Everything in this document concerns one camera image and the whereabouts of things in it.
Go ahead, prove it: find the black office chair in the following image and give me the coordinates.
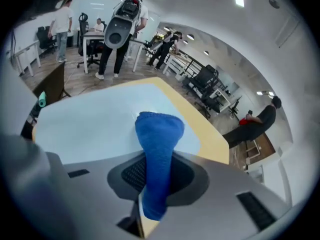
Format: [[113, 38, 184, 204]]
[[187, 65, 226, 97], [199, 93, 222, 120], [36, 25, 58, 57], [228, 96, 242, 119], [76, 12, 101, 69]]

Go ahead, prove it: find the grey top desk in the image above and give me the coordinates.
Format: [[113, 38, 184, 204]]
[[82, 31, 145, 74]]

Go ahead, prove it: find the black metal railing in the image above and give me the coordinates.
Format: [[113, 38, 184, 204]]
[[172, 56, 201, 80]]

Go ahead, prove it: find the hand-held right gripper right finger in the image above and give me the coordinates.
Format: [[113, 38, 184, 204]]
[[149, 150, 292, 240]]

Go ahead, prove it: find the grey backpack shell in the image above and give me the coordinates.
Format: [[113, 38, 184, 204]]
[[152, 37, 167, 51], [104, 16, 135, 50]]

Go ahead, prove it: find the black backpack rig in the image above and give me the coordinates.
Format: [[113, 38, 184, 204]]
[[119, 0, 143, 16]]

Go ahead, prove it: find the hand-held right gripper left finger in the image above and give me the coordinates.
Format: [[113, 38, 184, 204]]
[[49, 150, 147, 240]]

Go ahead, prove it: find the wooden top desk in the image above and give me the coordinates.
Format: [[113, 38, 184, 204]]
[[162, 47, 193, 75]]

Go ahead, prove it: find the white leg table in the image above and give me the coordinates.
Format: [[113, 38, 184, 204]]
[[212, 88, 232, 112]]

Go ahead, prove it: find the brown wooden wall panel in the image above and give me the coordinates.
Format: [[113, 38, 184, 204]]
[[246, 133, 276, 165]]

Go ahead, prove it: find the light blue board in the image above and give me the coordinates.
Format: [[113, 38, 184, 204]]
[[32, 83, 202, 165]]

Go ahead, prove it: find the brown wicker chair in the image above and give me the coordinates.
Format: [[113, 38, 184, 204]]
[[32, 61, 72, 105]]

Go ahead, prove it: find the black hanging cable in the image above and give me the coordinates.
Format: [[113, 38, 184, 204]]
[[9, 31, 18, 67]]

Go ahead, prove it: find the blue cloth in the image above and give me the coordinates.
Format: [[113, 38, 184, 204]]
[[134, 111, 185, 222]]

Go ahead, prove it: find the white long table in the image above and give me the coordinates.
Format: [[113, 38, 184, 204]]
[[243, 140, 263, 165], [9, 40, 42, 77]]

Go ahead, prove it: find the teal cylindrical bottle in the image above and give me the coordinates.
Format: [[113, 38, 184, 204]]
[[37, 91, 48, 108]]

